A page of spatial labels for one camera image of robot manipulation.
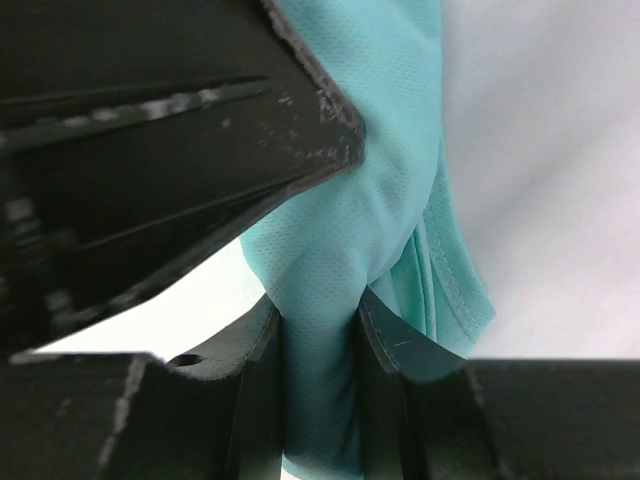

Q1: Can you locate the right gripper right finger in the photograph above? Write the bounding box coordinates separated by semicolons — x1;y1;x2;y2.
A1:
357;291;639;479

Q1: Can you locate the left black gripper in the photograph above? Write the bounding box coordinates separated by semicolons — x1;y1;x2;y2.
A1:
1;1;364;354

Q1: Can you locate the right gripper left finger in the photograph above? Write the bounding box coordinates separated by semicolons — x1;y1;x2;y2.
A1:
1;298;282;479

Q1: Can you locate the teal t shirt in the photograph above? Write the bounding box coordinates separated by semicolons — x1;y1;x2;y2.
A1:
241;1;494;479

